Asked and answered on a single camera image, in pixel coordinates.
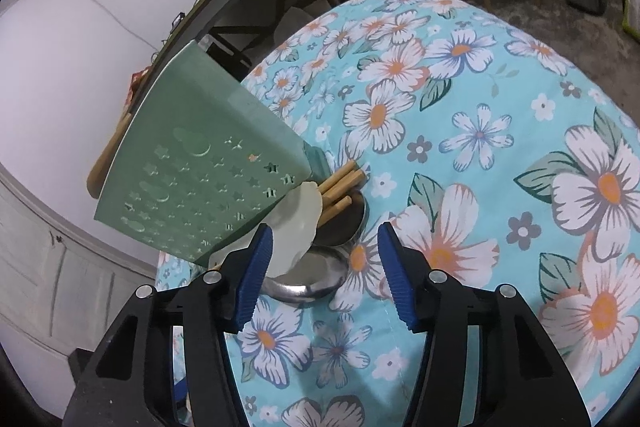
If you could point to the green perforated utensil holder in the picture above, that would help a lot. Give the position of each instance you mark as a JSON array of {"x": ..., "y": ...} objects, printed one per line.
[{"x": 202, "y": 162}]

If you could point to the round steel dish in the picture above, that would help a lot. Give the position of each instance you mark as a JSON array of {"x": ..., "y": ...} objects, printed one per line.
[{"x": 323, "y": 268}]

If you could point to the floral turquoise tablecloth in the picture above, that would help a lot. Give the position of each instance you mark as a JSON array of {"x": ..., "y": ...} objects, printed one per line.
[{"x": 493, "y": 156}]

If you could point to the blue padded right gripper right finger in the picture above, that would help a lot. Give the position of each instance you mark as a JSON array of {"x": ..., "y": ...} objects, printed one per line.
[{"x": 432, "y": 302}]

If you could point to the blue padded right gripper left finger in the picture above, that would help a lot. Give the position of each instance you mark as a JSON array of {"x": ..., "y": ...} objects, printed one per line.
[{"x": 220, "y": 302}]

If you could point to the wooden chair near holder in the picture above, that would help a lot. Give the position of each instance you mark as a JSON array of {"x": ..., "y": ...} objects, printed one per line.
[{"x": 98, "y": 173}]

